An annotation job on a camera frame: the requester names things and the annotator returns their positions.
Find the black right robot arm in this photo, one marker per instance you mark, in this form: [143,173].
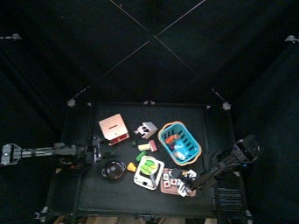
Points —
[230,160]

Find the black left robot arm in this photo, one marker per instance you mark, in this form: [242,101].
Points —
[39,151]

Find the white toy eggshell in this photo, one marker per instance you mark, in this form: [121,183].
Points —
[181,156]

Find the teal basket with orange rim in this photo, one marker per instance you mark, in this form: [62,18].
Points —
[163,137]

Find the white cube red top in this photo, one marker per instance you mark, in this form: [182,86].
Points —
[167,184]
[174,182]

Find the red flat toy piece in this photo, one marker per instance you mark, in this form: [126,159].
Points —
[119,140]

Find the pink toy tray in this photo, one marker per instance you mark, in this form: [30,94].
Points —
[167,191]

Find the black toy pot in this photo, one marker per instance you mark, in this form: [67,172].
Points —
[114,170]

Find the light wooden cutting board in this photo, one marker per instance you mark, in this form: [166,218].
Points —
[113,126]

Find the light green leafy toy vegetable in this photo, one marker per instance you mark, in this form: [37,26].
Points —
[150,170]

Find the dark green small toy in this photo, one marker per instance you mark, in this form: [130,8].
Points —
[134,143]

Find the orange toy food piece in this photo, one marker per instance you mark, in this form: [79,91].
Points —
[131,167]

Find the green vegetable with yellow cut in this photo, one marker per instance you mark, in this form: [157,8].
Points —
[146,163]

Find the green toy pea pod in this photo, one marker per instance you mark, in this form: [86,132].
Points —
[141,156]

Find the blue and white toy carton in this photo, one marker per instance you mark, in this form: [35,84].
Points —
[181,146]

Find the white toy induction stove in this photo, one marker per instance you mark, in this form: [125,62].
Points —
[141,180]

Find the red striped toy sushi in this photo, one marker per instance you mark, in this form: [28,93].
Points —
[154,145]

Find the white text label sticker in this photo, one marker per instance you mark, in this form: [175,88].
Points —
[230,201]

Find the white toy knife block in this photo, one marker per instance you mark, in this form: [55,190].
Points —
[146,130]

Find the orange toy carrot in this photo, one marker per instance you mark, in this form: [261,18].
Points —
[171,138]

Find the silver frame clamp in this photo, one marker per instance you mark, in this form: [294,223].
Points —
[15,37]
[291,38]
[71,102]
[226,105]

